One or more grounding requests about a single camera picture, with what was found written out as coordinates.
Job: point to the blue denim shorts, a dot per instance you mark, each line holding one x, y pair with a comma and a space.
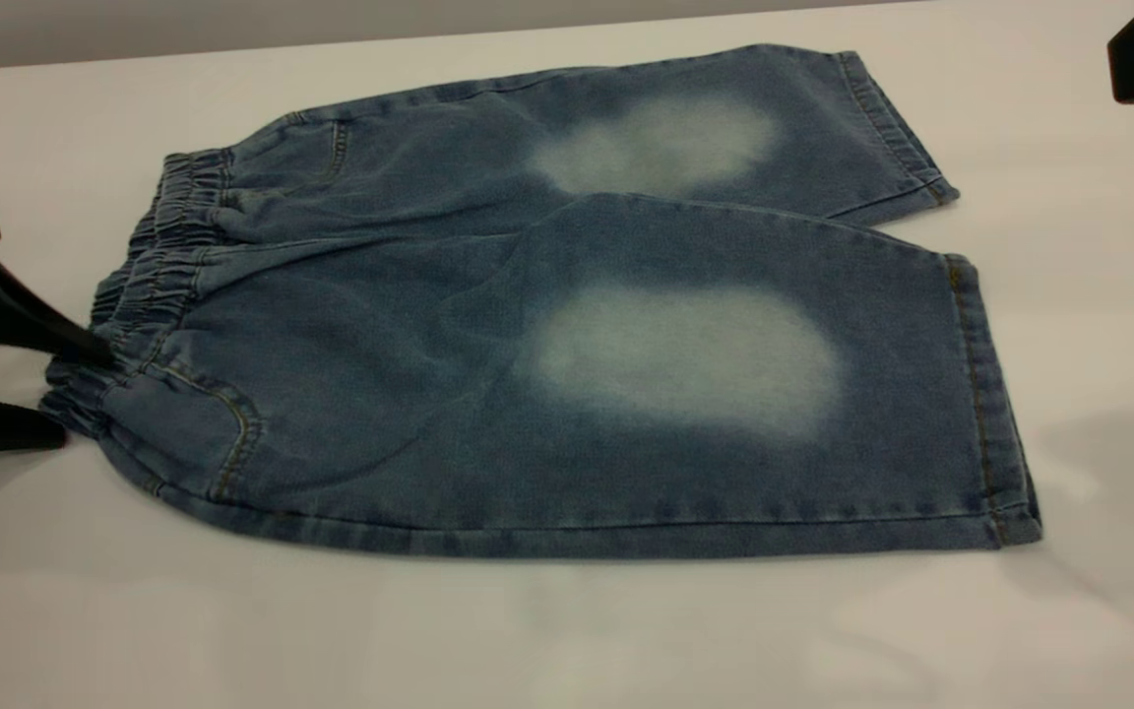
429, 394

